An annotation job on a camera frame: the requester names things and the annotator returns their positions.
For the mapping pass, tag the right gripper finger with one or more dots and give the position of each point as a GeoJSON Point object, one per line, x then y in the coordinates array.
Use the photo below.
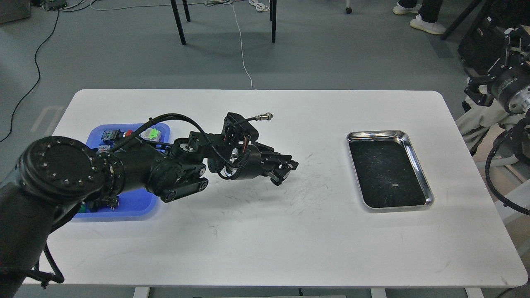
{"type": "Point", "coordinates": [515, 51]}
{"type": "Point", "coordinates": [478, 88]}

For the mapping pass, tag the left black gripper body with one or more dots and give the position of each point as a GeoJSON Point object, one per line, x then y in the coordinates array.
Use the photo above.
{"type": "Point", "coordinates": [232, 154]}

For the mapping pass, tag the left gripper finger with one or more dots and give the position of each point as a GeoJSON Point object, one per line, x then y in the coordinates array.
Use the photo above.
{"type": "Point", "coordinates": [271, 159]}
{"type": "Point", "coordinates": [278, 174]}

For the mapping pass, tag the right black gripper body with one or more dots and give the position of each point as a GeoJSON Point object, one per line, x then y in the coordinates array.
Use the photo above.
{"type": "Point", "coordinates": [511, 90]}

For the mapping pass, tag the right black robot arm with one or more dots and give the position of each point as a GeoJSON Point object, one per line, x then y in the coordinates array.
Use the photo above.
{"type": "Point", "coordinates": [515, 136]}

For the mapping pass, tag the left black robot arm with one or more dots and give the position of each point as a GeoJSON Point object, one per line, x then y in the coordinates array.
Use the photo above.
{"type": "Point", "coordinates": [168, 156]}

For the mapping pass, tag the silver metal tray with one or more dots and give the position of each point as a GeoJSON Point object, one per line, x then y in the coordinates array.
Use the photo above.
{"type": "Point", "coordinates": [388, 172]}

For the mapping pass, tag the right white sneaker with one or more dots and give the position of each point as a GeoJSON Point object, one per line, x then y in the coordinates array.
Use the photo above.
{"type": "Point", "coordinates": [431, 28]}

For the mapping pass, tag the white sneaker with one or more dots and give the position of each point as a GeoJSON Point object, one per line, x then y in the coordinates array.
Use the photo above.
{"type": "Point", "coordinates": [400, 10]}
{"type": "Point", "coordinates": [431, 28]}

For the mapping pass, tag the left white sneaker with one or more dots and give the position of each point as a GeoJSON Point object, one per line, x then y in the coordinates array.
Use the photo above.
{"type": "Point", "coordinates": [400, 10]}

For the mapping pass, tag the black chair leg right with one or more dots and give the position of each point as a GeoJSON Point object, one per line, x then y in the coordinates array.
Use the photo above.
{"type": "Point", "coordinates": [273, 19]}

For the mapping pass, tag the black chair leg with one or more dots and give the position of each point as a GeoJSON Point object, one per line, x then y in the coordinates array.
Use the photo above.
{"type": "Point", "coordinates": [273, 19]}
{"type": "Point", "coordinates": [176, 15]}

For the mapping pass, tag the black chair leg left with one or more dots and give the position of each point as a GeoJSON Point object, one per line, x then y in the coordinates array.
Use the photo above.
{"type": "Point", "coordinates": [176, 15]}

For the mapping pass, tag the green grey connector switch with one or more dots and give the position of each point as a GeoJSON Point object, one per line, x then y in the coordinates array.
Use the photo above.
{"type": "Point", "coordinates": [151, 134]}

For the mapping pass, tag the black switch module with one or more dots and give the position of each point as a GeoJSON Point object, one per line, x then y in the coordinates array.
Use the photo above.
{"type": "Point", "coordinates": [109, 202]}

